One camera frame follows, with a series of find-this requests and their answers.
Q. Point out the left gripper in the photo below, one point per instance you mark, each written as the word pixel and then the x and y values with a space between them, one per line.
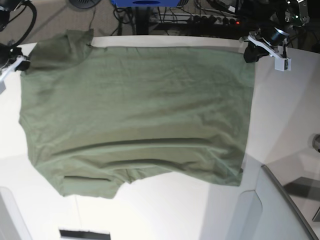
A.
pixel 269 41

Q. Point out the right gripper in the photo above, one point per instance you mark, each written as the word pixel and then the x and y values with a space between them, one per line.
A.
pixel 9 55

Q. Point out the green t-shirt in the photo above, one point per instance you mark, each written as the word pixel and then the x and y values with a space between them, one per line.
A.
pixel 97 118

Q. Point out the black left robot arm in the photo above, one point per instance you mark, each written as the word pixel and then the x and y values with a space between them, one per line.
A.
pixel 278 23

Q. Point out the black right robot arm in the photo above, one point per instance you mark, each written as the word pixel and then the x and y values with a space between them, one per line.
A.
pixel 8 6

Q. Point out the black power strip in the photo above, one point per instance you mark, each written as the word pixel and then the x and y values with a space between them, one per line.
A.
pixel 214 20

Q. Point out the blue bin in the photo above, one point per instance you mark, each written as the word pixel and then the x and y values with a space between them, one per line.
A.
pixel 145 3

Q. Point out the white label with black bar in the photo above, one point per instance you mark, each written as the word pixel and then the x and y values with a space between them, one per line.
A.
pixel 67 234

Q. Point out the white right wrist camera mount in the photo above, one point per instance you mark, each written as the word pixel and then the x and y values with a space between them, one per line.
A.
pixel 8 69

